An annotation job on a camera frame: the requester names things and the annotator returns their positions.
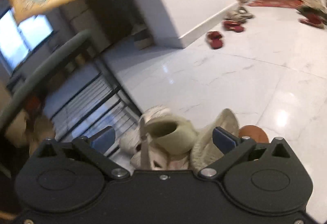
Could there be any brown fur-lined slipper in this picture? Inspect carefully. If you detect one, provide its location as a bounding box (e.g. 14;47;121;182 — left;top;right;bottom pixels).
238;125;269;143

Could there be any cream knit sneaker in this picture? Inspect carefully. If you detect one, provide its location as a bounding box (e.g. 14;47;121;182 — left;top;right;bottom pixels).
119;106;198;170
190;108;240;173

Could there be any tan suede lace-up shoe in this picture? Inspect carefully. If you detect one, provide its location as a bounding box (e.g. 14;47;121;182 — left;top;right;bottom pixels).
26;115;55;156

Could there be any black metal shoe rack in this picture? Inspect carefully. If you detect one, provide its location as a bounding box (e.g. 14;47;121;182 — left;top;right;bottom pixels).
1;30;142;160

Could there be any red slipper far right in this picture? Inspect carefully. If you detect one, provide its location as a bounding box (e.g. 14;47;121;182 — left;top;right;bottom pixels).
298;13;324;29

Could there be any red floor mat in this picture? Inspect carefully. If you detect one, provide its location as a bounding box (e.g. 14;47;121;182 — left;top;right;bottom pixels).
246;0;302;9

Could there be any red slipper near wall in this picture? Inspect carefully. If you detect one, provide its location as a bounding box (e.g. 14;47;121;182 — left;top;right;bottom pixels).
206;31;224;50

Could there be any beige sandal by wall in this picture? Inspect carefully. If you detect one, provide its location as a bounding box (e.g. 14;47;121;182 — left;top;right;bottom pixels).
225;7;254;23

